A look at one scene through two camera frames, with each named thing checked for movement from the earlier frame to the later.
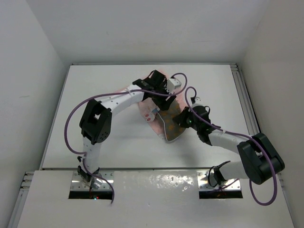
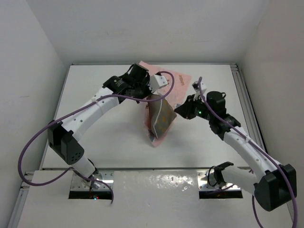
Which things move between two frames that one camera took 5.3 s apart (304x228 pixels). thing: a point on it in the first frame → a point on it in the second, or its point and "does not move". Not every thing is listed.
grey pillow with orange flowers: (172, 129) → (160, 115)
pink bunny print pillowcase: (153, 115) → (182, 81)
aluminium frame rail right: (245, 99) does not move
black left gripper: (162, 103) → (145, 81)
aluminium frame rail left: (21, 199) does not move
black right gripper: (182, 118) → (187, 109)
